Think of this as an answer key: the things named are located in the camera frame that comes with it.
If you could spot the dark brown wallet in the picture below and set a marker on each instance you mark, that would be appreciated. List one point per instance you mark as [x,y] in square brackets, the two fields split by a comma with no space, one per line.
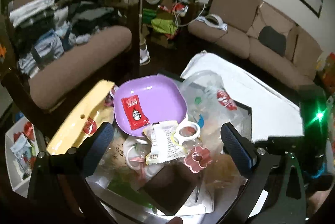
[170,188]

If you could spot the brown armchair sofa left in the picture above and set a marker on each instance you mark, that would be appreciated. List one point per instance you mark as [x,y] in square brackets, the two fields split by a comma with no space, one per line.
[63,82]

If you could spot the purple square plate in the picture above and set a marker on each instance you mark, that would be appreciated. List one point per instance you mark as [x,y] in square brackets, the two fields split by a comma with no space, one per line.
[160,100]

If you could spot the clear plastic bucket cup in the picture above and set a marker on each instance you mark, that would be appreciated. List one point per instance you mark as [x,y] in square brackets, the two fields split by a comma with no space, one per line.
[208,103]

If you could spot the white headset on sofa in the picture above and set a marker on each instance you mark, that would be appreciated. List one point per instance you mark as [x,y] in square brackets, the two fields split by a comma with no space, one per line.
[214,21]

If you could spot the white pole stand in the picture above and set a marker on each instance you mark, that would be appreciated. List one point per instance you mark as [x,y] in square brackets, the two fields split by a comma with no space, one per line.
[140,4]

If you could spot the pile of folded clothes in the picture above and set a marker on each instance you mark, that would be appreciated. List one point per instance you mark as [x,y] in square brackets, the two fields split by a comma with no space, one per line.
[45,29]

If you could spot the brown three-seat sofa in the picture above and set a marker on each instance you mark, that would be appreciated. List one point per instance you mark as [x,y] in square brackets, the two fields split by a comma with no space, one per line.
[245,20]

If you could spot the yellow snack bag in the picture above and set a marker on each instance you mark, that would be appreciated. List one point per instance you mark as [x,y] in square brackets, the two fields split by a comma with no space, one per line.
[84,120]

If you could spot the black cushion on sofa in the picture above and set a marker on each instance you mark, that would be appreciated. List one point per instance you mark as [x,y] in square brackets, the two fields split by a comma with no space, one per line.
[272,39]

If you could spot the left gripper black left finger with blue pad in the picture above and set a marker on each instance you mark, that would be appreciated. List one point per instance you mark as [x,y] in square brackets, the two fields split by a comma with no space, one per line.
[58,189]

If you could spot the pink flower cookie cutter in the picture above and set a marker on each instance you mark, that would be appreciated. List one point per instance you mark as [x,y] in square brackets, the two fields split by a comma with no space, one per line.
[198,159]

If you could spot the white flower-shaped tray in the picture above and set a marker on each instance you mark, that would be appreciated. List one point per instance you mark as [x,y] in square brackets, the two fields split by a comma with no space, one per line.
[135,149]

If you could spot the red ketchup sachet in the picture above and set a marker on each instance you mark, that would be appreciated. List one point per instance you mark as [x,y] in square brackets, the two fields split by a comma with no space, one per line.
[134,112]

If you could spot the white yellow printed sachet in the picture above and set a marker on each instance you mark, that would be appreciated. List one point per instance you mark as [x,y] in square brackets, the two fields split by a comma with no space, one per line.
[163,148]

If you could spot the white table mat cloth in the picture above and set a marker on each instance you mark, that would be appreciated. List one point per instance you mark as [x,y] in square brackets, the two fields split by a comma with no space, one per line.
[272,113]

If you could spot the white storage box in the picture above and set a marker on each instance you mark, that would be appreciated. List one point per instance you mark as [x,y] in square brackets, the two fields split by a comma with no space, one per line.
[21,150]

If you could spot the green bag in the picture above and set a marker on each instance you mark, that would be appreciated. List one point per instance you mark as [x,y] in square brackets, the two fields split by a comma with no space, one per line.
[164,26]

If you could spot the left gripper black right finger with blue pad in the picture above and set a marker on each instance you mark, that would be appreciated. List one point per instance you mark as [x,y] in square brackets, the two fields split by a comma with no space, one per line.
[274,190]

